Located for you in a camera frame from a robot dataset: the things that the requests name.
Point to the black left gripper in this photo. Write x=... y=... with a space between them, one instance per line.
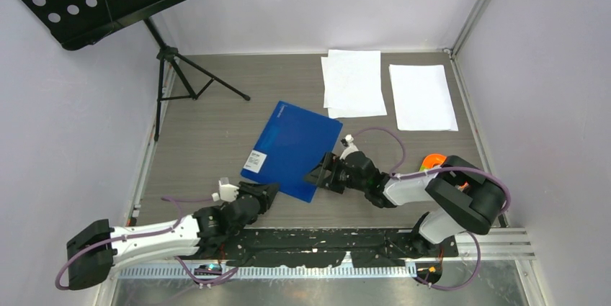
x=266 y=193

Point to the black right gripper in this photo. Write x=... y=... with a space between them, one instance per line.
x=329 y=161

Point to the blue clip file folder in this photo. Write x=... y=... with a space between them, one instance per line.
x=292 y=143

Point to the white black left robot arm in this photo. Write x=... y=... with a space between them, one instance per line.
x=100 y=250

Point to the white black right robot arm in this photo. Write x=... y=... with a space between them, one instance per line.
x=468 y=199

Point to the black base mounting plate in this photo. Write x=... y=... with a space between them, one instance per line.
x=314 y=248

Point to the left white paper stack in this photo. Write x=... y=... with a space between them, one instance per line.
x=352 y=83

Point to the orange plastic toy piece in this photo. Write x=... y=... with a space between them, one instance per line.
x=432 y=160

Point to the right white paper sheet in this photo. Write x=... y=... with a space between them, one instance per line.
x=422 y=99

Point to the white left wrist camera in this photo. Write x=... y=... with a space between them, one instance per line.
x=226 y=191

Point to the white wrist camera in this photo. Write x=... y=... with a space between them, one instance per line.
x=226 y=191
x=347 y=141

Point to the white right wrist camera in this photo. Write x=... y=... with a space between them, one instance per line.
x=347 y=141

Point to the aluminium rail frame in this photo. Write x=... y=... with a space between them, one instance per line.
x=501 y=244

